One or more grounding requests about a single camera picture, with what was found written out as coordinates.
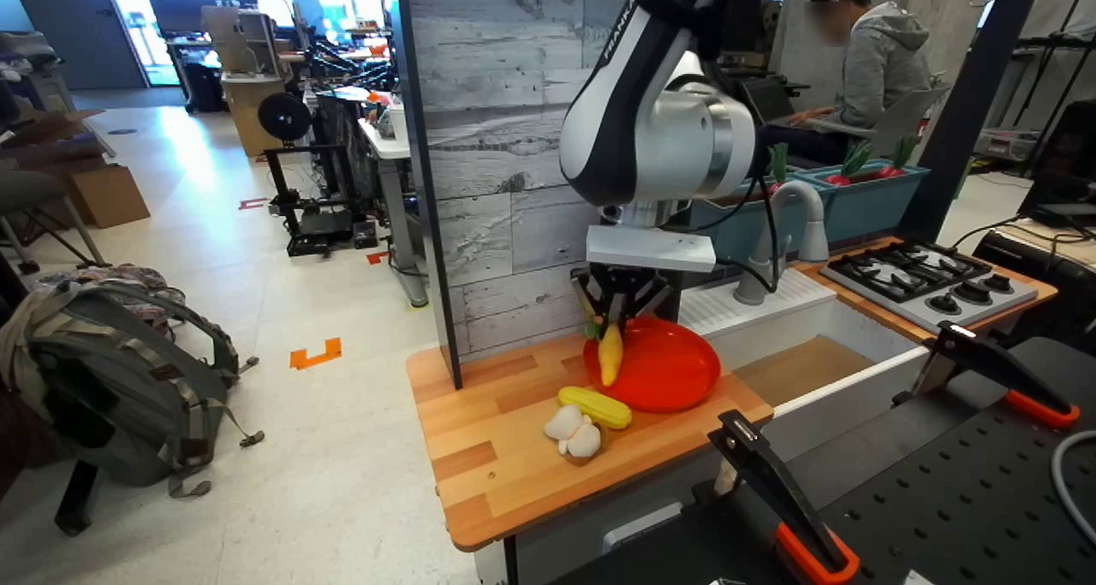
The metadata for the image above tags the wooden cabinet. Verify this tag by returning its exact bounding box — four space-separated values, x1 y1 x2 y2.
220 72 289 158

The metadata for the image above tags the grey toy tap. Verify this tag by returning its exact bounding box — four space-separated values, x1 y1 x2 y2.
734 180 831 307

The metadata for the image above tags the white desk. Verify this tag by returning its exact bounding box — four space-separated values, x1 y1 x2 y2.
358 116 430 309

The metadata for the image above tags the monitor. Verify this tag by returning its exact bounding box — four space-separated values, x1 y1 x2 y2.
145 0 229 39

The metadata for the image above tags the grey backpack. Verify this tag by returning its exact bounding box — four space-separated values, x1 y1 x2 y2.
0 278 265 502

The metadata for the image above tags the blue planter box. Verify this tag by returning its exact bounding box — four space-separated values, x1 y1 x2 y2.
800 160 931 246
688 170 837 266

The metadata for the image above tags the grey cable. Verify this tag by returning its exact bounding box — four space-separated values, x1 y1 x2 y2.
1051 430 1096 546

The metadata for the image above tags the black 3d printer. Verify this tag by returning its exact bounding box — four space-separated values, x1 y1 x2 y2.
256 92 379 258

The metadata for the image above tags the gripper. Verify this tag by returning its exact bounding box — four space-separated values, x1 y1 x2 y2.
571 265 674 327

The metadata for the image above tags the yellow toy corn cob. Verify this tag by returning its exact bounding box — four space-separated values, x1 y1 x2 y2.
557 385 634 431

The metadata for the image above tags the red toy radish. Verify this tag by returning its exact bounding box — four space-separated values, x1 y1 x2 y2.
825 139 876 187
877 136 919 180
765 143 790 197

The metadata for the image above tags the black office chair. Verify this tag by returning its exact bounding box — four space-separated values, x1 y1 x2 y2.
1017 99 1096 228

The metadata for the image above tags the patterned bag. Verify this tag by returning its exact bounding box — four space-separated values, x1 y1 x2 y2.
36 264 187 331

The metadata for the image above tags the white toy garlic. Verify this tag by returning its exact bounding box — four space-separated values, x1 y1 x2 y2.
543 404 610 467

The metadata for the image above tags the cardboard box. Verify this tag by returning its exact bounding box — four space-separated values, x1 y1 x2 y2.
68 164 152 230

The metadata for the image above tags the grey cabinet handle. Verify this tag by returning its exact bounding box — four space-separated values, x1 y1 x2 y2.
601 500 685 554

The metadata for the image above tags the white toy sink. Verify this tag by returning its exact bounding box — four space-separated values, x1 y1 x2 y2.
680 267 932 463

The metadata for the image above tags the red plate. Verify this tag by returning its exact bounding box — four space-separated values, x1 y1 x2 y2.
583 314 723 415

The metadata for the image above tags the toy stove burner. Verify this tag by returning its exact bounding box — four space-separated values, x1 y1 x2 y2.
819 240 1039 335

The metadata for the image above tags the toy kitchen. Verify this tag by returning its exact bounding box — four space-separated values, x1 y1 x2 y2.
396 0 1060 585

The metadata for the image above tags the black clamp orange handle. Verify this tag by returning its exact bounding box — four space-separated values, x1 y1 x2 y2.
893 320 1082 430
708 409 862 585

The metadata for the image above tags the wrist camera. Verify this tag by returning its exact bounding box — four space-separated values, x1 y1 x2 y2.
586 224 717 274

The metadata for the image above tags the person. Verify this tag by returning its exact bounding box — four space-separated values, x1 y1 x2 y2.
760 0 936 168

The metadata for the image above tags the black laptop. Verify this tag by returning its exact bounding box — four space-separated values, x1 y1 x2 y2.
740 77 807 128

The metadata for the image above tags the grey chair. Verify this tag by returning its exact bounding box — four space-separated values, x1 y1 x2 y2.
0 169 109 274

